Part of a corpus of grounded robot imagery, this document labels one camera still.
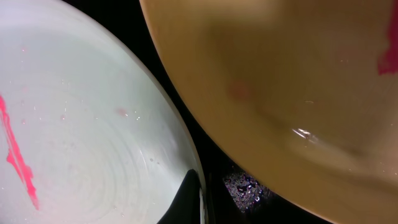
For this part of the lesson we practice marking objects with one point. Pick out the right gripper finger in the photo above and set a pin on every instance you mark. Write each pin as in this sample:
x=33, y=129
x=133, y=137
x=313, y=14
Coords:
x=185, y=207

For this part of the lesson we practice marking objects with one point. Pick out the light green plate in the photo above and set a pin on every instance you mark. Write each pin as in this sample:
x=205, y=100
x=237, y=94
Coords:
x=88, y=135

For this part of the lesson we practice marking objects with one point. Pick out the round black tray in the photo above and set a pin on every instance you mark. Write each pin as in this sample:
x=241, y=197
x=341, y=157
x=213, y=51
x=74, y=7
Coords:
x=234, y=195

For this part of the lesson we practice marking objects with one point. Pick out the yellow plate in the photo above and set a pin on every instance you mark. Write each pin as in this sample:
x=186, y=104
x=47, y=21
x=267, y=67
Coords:
x=302, y=94

